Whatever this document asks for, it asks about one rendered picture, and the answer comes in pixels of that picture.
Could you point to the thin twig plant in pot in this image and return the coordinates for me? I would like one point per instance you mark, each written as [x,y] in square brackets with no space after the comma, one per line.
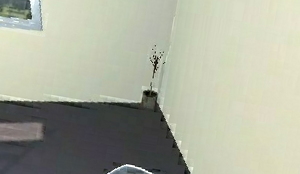
[149,99]

